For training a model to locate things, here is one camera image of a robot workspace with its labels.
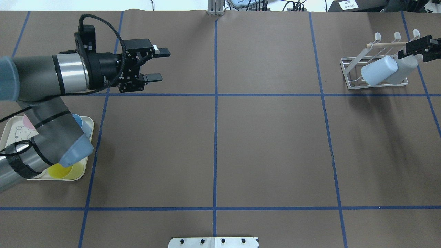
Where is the white wire cup rack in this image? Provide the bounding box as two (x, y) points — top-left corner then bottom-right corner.
(340, 32), (422, 91)

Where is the pink plastic cup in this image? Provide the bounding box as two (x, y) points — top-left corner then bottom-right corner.
(22, 115), (36, 131)

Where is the cream plastic tray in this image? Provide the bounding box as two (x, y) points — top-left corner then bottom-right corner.
(0, 115), (95, 182)

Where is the light blue plastic cup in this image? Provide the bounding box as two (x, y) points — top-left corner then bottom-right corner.
(361, 56), (398, 86)

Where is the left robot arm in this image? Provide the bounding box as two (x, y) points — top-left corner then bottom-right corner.
(1, 38), (171, 192)

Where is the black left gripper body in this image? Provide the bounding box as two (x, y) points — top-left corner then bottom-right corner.
(82, 38), (154, 93)

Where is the yellow plastic cup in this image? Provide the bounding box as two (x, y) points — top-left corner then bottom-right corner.
(47, 161), (86, 180)

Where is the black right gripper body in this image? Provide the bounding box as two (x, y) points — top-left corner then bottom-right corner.
(426, 36), (441, 62)

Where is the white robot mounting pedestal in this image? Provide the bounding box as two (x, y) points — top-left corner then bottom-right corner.
(168, 237), (259, 248)

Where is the aluminium frame post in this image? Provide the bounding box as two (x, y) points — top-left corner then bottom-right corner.
(207, 0), (226, 16)

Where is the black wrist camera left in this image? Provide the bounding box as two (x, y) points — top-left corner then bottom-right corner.
(74, 25), (96, 54)

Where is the grey plastic cup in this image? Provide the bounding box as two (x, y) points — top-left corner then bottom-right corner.
(385, 55), (418, 85)

